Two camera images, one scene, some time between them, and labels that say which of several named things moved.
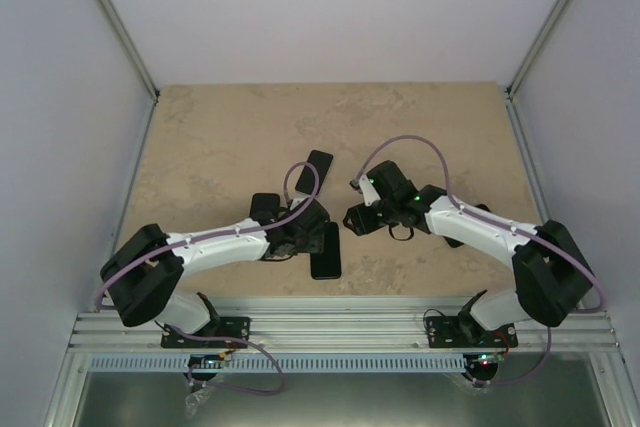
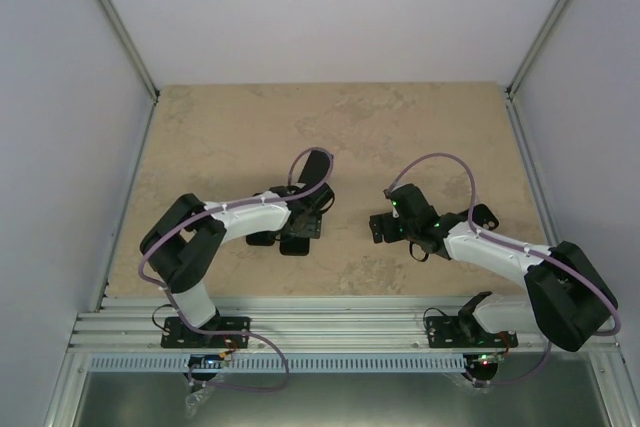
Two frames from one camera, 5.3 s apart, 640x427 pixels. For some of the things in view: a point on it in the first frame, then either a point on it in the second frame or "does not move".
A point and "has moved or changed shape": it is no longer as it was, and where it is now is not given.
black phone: (327, 265) has moved or changed shape
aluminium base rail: (344, 326) does not move
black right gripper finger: (364, 219) to (386, 227)
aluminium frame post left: (113, 18) does not move
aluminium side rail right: (528, 159) does not move
